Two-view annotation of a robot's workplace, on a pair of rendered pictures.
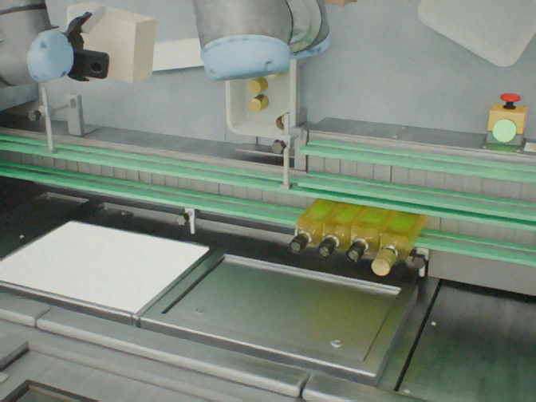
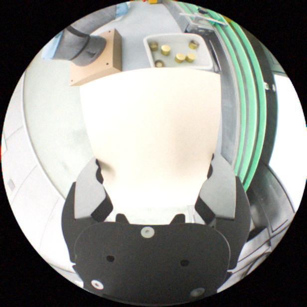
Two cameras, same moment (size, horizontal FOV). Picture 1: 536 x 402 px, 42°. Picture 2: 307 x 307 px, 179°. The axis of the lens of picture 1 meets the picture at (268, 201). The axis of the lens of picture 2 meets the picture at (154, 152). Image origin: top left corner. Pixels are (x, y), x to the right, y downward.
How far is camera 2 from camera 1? 137 cm
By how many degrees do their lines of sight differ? 30
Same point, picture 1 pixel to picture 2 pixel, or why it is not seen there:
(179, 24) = not seen: hidden behind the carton
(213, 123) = not seen: hidden behind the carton
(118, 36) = (116, 118)
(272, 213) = (242, 39)
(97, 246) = (290, 145)
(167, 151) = (236, 108)
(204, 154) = (231, 82)
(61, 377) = not seen: outside the picture
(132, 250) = (291, 121)
